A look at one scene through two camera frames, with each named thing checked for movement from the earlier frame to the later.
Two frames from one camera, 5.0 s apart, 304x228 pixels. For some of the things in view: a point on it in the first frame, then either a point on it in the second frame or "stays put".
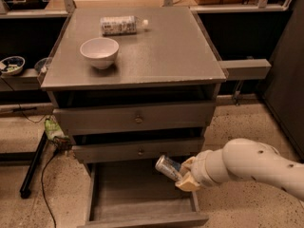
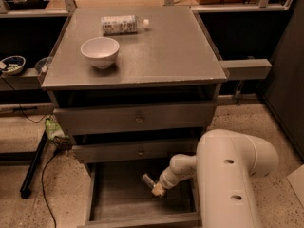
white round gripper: x=199 y=167 → x=166 y=180
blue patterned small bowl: x=11 y=66 stays put
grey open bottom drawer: x=136 y=194 stays put
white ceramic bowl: x=102 y=51 stays put
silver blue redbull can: x=169 y=167 → x=148 y=180
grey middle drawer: x=151 y=150 stays put
